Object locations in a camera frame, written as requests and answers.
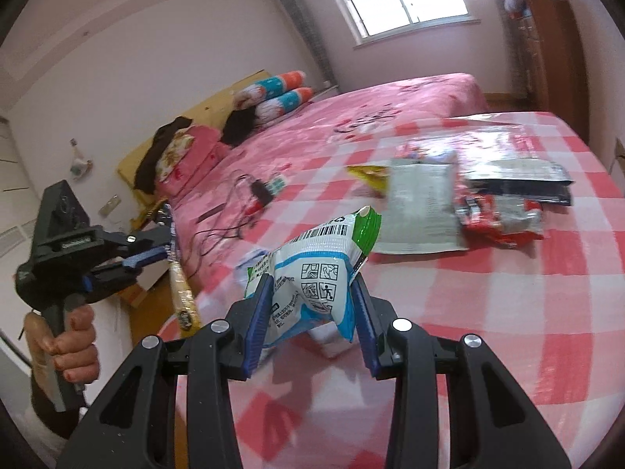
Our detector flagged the hanging wall ornament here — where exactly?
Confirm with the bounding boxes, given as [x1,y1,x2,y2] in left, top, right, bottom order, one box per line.
[68,138,95,181]

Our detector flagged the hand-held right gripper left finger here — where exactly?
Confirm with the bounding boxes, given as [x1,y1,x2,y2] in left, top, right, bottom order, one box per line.
[59,275,274,469]

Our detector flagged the dark brown cloth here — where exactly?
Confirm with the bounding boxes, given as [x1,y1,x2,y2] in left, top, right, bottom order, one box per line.
[134,116,194,192]

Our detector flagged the brown wooden cabinet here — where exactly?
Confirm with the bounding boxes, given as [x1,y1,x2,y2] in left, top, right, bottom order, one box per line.
[515,0,593,143]

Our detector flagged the person's left hand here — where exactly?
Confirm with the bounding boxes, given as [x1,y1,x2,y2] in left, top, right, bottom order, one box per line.
[23,304,102,386]

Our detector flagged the floral pillow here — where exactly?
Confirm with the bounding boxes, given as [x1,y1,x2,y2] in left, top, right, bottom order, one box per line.
[155,130,195,179]

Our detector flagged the white green snack packet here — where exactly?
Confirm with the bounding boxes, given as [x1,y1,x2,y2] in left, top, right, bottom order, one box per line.
[237,208,382,363]

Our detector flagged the teal orange bolster pillow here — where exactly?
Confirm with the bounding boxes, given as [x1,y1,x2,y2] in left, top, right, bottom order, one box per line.
[255,86,316,122]
[232,70,307,109]

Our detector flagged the black charger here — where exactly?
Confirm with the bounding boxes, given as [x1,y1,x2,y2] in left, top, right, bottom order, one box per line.
[250,181,275,205]

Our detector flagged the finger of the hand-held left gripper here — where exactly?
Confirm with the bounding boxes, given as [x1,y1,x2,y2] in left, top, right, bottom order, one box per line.
[102,222,175,256]
[89,248,168,300]

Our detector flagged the silver grey snack packet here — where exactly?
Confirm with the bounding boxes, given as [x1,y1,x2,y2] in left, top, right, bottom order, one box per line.
[375,161,470,256]

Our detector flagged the black foil packet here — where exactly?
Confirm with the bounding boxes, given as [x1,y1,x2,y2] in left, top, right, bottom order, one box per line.
[463,158,575,207]

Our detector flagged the red snack packet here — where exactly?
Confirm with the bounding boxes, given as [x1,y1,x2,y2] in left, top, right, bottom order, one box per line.
[453,192,546,249]

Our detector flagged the white teal power strip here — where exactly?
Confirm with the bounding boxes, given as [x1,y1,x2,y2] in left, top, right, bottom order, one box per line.
[249,174,287,216]

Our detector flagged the yellow green snack packet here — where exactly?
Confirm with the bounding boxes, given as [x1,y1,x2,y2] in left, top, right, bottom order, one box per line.
[346,164,392,197]

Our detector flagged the white wardrobe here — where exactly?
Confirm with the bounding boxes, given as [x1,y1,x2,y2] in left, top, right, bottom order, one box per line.
[0,115,41,208]

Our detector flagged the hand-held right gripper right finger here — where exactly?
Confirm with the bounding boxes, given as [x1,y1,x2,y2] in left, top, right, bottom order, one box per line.
[350,278,572,469]

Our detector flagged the yellow wooden headboard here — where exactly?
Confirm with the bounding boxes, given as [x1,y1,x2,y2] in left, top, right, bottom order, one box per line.
[116,69,274,206]

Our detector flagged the red white checked tablecloth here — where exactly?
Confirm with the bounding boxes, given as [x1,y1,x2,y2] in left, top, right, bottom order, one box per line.
[161,110,625,469]

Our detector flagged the black cloth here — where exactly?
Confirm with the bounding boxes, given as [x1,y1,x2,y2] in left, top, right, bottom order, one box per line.
[221,106,264,146]

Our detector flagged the person's left forearm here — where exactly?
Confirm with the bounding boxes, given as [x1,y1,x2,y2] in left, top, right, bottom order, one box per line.
[29,374,91,440]

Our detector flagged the pink pillow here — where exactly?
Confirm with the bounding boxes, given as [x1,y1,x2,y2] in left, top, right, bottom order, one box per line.
[157,125,226,196]

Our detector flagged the bed with pink blanket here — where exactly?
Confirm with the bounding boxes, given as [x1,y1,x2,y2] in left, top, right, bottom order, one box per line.
[156,72,490,304]

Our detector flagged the clear pink plastic bag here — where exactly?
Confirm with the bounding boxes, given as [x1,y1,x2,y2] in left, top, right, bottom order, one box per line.
[456,116,535,163]

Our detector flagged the black cable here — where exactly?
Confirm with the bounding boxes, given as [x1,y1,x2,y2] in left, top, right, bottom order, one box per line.
[229,170,257,208]
[187,215,259,275]

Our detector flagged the yellow snack stick packet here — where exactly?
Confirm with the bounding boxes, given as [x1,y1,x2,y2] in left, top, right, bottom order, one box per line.
[166,249,202,335]

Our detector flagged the pink white snack packet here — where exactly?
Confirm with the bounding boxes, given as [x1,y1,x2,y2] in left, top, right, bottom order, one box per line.
[395,141,459,168]

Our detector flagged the white standing air conditioner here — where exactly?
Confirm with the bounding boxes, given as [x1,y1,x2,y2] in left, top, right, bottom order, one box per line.
[261,0,339,93]

